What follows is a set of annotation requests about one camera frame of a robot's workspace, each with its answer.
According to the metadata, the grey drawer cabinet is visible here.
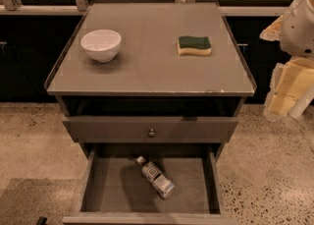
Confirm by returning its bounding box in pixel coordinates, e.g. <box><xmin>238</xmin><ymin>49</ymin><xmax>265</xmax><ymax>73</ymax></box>
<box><xmin>43</xmin><ymin>2</ymin><xmax>258</xmax><ymax>225</ymax></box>

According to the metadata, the brass round drawer knob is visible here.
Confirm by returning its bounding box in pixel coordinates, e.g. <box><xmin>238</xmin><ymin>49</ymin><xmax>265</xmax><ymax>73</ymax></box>
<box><xmin>148</xmin><ymin>129</ymin><xmax>156</xmax><ymax>138</ymax></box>

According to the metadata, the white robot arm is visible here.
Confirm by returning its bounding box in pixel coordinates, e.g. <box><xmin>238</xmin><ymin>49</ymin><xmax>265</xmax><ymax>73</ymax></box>
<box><xmin>260</xmin><ymin>0</ymin><xmax>314</xmax><ymax>122</ymax></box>

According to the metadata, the grey open middle drawer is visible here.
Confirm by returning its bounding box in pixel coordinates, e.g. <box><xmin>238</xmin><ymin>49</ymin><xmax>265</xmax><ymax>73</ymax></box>
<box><xmin>63</xmin><ymin>144</ymin><xmax>238</xmax><ymax>225</ymax></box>

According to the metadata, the small black object bottom-left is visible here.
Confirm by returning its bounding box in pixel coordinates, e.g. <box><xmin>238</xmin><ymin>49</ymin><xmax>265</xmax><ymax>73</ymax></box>
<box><xmin>36</xmin><ymin>216</ymin><xmax>47</xmax><ymax>225</ymax></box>

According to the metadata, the metal window railing frame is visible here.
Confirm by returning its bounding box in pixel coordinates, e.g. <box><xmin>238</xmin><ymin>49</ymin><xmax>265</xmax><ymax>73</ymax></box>
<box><xmin>0</xmin><ymin>0</ymin><xmax>293</xmax><ymax>16</ymax></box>

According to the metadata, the white ceramic bowl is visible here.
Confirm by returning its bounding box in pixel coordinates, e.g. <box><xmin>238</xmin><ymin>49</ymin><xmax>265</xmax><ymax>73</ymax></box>
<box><xmin>80</xmin><ymin>29</ymin><xmax>122</xmax><ymax>63</ymax></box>

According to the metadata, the clear plastic water bottle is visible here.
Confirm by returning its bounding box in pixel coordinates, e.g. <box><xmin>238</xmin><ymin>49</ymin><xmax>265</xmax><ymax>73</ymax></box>
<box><xmin>136</xmin><ymin>156</ymin><xmax>175</xmax><ymax>199</ymax></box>

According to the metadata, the green and yellow sponge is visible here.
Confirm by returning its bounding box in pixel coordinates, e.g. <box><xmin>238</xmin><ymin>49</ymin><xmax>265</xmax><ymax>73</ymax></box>
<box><xmin>177</xmin><ymin>35</ymin><xmax>211</xmax><ymax>56</ymax></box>

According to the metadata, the grey top drawer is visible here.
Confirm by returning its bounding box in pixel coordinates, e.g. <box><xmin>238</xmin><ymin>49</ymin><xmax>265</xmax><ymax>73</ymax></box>
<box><xmin>63</xmin><ymin>116</ymin><xmax>237</xmax><ymax>143</ymax></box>

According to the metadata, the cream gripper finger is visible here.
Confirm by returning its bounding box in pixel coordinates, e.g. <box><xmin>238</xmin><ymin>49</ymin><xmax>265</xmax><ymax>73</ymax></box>
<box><xmin>264</xmin><ymin>56</ymin><xmax>314</xmax><ymax>122</ymax></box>
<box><xmin>259</xmin><ymin>16</ymin><xmax>283</xmax><ymax>41</ymax></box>

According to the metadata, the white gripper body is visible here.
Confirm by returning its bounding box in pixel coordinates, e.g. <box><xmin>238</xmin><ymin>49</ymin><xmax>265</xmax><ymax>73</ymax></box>
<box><xmin>280</xmin><ymin>0</ymin><xmax>314</xmax><ymax>57</ymax></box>

